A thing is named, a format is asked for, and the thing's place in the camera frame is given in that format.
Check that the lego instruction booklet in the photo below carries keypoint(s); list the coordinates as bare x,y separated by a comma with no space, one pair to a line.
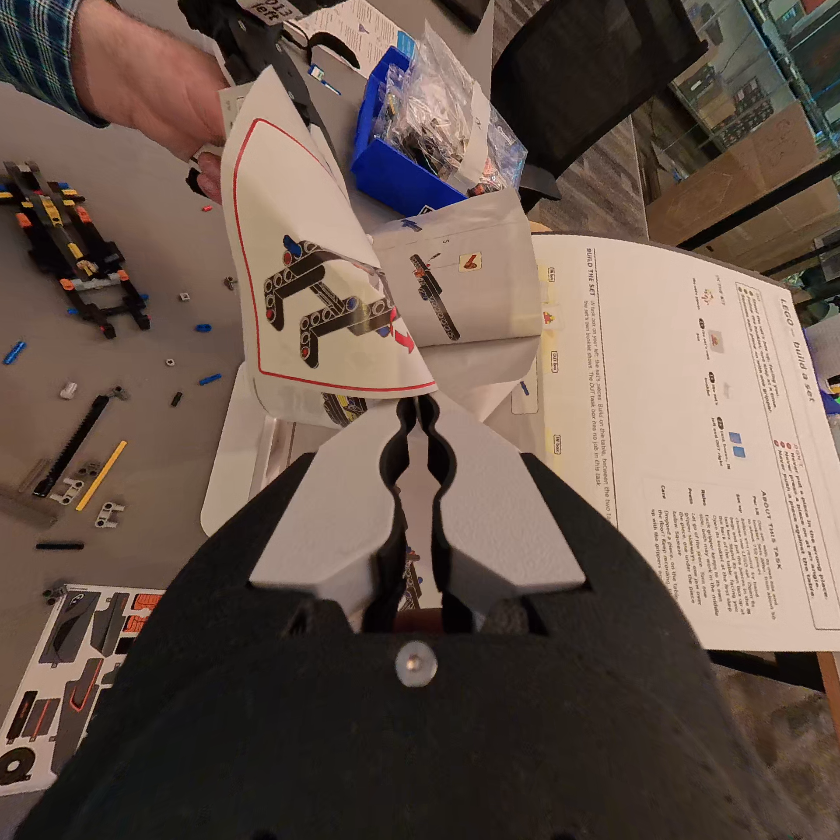
295,197

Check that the brown cardboard box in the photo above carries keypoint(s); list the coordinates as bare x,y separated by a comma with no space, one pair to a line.
754,184

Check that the blue storage bin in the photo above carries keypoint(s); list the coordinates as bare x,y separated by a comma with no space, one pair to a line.
394,174

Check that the black lego chassis assembly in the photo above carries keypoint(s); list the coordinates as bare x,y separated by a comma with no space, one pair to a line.
46,216

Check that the dark grey lego axle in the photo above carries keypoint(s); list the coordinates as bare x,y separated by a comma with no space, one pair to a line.
59,545

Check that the blue red printed sheet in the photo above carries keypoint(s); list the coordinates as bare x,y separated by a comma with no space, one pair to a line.
65,689

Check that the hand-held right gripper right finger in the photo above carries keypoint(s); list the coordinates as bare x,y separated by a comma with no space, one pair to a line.
512,525

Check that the black lego liftarm axle tube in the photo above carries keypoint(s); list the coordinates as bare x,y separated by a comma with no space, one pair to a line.
98,321

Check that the dark grey lego pin connector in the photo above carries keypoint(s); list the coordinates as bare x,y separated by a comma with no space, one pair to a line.
54,592

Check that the black chair back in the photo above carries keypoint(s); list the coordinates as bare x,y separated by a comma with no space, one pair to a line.
577,65

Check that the light grey lego connector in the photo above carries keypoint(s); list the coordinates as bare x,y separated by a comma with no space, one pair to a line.
109,516
69,391

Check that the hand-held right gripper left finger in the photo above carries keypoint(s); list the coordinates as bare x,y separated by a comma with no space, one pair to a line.
328,525

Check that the black lego gear rack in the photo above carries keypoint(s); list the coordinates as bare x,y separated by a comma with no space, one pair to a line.
75,439

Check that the clear bags of lego parts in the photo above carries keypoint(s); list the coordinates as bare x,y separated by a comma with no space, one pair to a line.
446,111

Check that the yellow lego axle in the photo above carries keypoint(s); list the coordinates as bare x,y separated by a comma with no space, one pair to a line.
102,476

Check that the person's left forearm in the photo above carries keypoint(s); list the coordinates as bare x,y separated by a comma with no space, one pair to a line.
39,52

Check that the white instruction sheet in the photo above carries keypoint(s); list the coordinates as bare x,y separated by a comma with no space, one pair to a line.
367,26

